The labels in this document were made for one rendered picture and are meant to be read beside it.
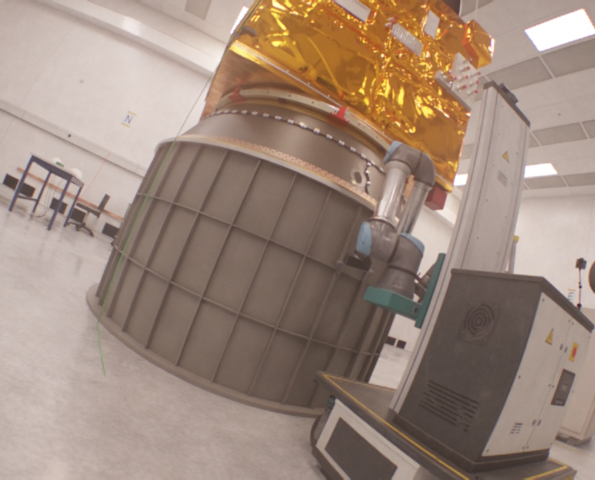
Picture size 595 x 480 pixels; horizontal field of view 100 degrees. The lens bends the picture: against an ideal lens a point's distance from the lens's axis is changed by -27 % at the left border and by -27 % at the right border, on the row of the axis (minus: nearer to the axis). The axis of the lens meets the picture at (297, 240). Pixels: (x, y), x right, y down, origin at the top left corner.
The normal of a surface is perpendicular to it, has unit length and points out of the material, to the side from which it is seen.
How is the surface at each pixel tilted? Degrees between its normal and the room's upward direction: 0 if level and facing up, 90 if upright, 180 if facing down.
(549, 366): 90
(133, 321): 90
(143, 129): 90
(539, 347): 90
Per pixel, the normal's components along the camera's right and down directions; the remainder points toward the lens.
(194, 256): -0.16, -0.22
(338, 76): 0.41, 0.01
